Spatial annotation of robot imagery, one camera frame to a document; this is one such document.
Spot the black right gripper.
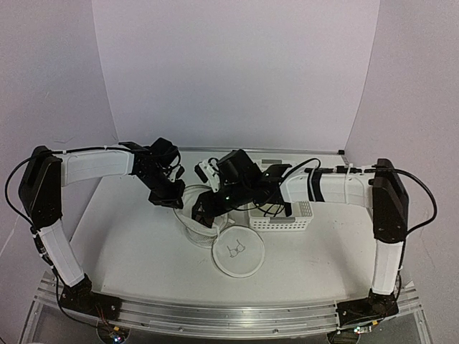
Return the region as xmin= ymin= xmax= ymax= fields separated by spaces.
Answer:
xmin=193 ymin=180 xmax=252 ymax=219

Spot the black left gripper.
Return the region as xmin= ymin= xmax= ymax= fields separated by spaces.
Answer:
xmin=138 ymin=168 xmax=186 ymax=209

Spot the white perforated plastic basket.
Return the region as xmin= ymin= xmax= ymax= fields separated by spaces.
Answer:
xmin=245 ymin=159 xmax=314 ymax=232

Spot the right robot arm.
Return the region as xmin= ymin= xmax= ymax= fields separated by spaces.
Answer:
xmin=192 ymin=149 xmax=409 ymax=317

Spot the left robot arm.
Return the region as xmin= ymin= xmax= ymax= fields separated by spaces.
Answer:
xmin=19 ymin=138 xmax=185 ymax=313

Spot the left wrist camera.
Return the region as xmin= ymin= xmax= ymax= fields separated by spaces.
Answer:
xmin=166 ymin=164 xmax=185 ymax=183

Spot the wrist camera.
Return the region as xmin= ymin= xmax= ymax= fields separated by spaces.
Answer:
xmin=194 ymin=158 xmax=220 ymax=193
xmin=166 ymin=164 xmax=185 ymax=183

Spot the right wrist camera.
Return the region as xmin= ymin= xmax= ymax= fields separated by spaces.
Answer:
xmin=194 ymin=158 xmax=220 ymax=193

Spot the aluminium table rail frame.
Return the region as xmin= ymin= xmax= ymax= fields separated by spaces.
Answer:
xmin=21 ymin=144 xmax=435 ymax=344

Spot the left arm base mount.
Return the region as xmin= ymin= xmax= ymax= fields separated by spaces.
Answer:
xmin=60 ymin=274 xmax=122 ymax=320

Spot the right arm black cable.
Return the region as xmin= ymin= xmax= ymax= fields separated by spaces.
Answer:
xmin=250 ymin=158 xmax=439 ymax=237

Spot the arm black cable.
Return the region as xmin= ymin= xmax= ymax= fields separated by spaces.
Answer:
xmin=5 ymin=146 xmax=72 ymax=287
xmin=250 ymin=158 xmax=439 ymax=237

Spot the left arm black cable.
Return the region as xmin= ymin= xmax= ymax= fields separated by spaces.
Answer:
xmin=5 ymin=146 xmax=72 ymax=287

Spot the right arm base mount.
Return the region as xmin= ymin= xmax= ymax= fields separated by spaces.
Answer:
xmin=336 ymin=285 xmax=402 ymax=329

